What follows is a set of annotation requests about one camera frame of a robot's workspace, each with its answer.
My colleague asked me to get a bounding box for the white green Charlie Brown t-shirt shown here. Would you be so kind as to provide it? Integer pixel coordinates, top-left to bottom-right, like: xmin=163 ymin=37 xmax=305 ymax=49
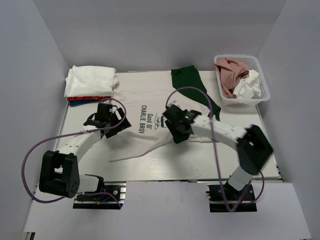
xmin=106 ymin=65 xmax=210 ymax=162

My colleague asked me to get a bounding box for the pink t-shirt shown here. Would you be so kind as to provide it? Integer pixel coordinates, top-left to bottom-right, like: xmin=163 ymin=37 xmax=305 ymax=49
xmin=214 ymin=57 xmax=249 ymax=99

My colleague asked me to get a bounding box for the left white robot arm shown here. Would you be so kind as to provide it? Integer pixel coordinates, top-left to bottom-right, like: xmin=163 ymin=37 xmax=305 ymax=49
xmin=39 ymin=101 xmax=132 ymax=200

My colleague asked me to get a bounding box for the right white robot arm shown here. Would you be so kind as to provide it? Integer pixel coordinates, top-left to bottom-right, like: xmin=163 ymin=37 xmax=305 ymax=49
xmin=162 ymin=104 xmax=274 ymax=200

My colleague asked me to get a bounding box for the folded red t-shirt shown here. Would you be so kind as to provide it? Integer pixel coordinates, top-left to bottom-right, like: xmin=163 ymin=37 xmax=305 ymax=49
xmin=66 ymin=96 xmax=105 ymax=102

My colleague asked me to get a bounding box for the folded blue t-shirt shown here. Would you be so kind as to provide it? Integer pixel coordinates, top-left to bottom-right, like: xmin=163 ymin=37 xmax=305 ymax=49
xmin=69 ymin=100 xmax=99 ymax=107

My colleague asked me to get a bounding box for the folded white t-shirt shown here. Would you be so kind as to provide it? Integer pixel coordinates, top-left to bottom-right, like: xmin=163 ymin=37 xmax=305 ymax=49
xmin=64 ymin=65 xmax=120 ymax=98

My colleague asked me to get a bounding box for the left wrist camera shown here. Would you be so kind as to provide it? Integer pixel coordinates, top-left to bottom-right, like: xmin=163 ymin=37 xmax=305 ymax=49
xmin=99 ymin=98 xmax=112 ymax=105

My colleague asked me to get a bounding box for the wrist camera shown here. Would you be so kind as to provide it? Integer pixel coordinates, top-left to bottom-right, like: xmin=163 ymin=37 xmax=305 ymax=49
xmin=99 ymin=98 xmax=112 ymax=105
xmin=167 ymin=100 xmax=180 ymax=108

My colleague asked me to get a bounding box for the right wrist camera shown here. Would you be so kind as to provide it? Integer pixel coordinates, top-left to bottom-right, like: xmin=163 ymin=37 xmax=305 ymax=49
xmin=167 ymin=100 xmax=180 ymax=108

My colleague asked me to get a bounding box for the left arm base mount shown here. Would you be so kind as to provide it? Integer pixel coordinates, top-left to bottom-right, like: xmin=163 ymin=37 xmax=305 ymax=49
xmin=72 ymin=182 xmax=127 ymax=210

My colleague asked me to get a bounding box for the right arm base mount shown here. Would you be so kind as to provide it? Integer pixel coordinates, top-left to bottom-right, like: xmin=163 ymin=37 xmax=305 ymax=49
xmin=206 ymin=184 xmax=258 ymax=213

